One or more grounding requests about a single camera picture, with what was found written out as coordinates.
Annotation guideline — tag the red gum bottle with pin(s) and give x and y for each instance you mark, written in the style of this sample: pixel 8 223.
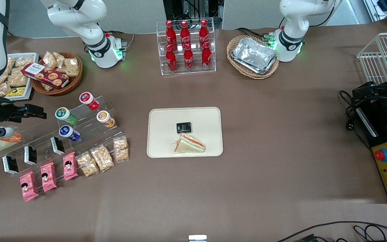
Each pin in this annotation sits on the red gum bottle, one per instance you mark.
pixel 89 101

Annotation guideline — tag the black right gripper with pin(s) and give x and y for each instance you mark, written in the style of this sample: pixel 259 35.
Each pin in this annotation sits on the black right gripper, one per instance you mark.
pixel 5 112

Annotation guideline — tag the blue gum bottle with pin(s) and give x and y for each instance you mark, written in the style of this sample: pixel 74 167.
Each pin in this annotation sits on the blue gum bottle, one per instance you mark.
pixel 69 133

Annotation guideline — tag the pink snack pack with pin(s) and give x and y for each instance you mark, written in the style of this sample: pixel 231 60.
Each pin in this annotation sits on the pink snack pack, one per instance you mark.
pixel 70 166
pixel 29 186
pixel 48 176

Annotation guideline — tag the aluminium frame shelf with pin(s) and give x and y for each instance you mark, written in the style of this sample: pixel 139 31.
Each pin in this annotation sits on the aluminium frame shelf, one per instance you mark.
pixel 386 10

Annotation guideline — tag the clear cereal bar pack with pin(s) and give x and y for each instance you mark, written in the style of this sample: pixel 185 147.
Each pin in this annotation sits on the clear cereal bar pack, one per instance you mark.
pixel 121 149
pixel 87 164
pixel 102 157

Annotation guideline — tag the red cola bottle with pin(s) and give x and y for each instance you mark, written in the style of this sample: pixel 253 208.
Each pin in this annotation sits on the red cola bottle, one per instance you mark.
pixel 206 57
pixel 188 59
pixel 170 33
pixel 185 33
pixel 171 60
pixel 204 32

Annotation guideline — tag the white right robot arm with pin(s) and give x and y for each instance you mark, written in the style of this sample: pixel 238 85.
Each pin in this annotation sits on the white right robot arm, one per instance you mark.
pixel 92 20

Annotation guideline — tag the clear acrylic bottle rack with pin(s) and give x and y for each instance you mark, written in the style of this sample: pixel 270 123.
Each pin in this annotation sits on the clear acrylic bottle rack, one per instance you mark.
pixel 193 69

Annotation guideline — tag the yellow snack pack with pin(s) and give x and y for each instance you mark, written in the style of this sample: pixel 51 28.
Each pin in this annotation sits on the yellow snack pack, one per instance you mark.
pixel 16 91

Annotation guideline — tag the green gum bottle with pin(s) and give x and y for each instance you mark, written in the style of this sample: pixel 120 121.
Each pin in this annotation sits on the green gum bottle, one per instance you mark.
pixel 65 115

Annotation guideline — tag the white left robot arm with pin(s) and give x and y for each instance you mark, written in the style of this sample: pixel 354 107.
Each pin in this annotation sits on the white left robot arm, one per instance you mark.
pixel 292 23

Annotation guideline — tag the red emergency stop button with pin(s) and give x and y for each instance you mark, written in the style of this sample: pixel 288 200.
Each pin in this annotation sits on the red emergency stop button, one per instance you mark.
pixel 381 154

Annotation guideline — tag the clear cracker snack bag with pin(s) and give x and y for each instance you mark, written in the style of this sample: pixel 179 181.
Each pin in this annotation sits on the clear cracker snack bag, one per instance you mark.
pixel 23 62
pixel 71 66
pixel 59 57
pixel 0 88
pixel 17 80
pixel 50 59

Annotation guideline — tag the orange gum bottle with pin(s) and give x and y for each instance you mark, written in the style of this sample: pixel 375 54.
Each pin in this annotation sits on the orange gum bottle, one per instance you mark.
pixel 105 119

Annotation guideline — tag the light wicker basket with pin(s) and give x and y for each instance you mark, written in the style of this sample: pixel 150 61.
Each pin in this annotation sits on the light wicker basket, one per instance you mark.
pixel 247 75

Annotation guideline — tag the beige plastic tray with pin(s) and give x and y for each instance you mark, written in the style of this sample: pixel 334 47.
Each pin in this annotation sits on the beige plastic tray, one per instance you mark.
pixel 166 134

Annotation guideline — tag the black equipment rack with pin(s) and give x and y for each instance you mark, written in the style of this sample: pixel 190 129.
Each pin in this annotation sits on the black equipment rack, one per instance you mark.
pixel 180 8

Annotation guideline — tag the clear acrylic stepped stand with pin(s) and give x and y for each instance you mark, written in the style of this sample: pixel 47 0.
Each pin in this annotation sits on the clear acrylic stepped stand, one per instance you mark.
pixel 89 117

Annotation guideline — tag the stacked aluminium foil trays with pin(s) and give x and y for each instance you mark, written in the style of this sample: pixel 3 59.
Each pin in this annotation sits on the stacked aluminium foil trays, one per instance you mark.
pixel 254 55

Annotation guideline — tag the white rectangular snack tray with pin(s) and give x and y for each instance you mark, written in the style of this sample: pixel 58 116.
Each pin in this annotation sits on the white rectangular snack tray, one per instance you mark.
pixel 32 57

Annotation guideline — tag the small black white box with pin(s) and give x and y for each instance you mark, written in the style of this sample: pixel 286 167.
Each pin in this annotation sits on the small black white box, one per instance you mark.
pixel 30 155
pixel 57 145
pixel 10 164

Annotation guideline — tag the dark brown wicker basket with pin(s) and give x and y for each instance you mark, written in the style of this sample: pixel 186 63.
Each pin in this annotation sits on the dark brown wicker basket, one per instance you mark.
pixel 71 84

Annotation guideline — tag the flat black box gold print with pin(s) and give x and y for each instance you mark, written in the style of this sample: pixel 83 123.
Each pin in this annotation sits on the flat black box gold print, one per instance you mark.
pixel 183 127

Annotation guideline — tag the red cookie box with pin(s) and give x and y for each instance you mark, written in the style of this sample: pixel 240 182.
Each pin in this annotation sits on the red cookie box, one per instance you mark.
pixel 45 75

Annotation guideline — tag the black control box yellow panel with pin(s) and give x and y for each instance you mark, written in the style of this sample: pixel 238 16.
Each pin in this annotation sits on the black control box yellow panel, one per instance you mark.
pixel 381 127

